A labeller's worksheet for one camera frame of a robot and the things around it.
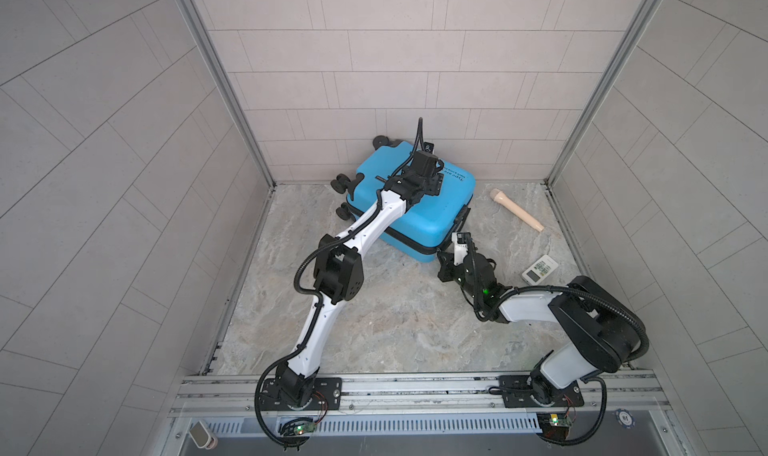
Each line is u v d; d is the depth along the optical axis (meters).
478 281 0.68
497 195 1.08
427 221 0.82
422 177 0.72
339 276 0.56
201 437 0.63
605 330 0.45
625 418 0.68
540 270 0.91
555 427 0.68
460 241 0.77
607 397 0.67
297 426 0.65
